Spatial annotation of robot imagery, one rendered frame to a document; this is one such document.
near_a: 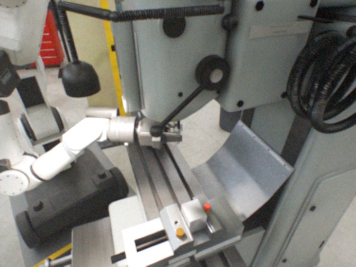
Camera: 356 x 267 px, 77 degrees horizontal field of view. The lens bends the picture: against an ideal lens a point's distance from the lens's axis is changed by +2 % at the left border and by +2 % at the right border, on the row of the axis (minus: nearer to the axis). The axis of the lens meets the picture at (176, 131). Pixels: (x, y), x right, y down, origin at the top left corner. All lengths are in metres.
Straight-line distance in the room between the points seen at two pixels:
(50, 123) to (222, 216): 0.89
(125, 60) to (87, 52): 1.80
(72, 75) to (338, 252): 2.02
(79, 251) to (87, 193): 0.44
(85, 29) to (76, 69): 1.79
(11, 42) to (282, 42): 0.66
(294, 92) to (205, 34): 0.21
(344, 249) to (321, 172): 1.33
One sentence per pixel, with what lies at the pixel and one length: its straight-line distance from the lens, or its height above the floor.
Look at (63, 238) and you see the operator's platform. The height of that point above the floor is 0.40.
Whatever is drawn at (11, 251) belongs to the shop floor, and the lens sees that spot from 2.15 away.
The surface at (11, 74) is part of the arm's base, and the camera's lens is 0.76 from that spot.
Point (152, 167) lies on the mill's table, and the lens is 0.97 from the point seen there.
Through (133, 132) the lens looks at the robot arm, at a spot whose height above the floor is 1.26.
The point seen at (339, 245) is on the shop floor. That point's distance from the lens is 2.18.
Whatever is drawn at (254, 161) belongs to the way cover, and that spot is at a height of 1.03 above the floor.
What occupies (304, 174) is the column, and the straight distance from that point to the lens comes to 0.86.
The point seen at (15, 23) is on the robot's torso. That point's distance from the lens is 0.76.
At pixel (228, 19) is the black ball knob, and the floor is 1.56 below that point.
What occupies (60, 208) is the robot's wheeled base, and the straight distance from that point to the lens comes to 1.41.
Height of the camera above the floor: 1.63
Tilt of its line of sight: 36 degrees down
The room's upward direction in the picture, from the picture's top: straight up
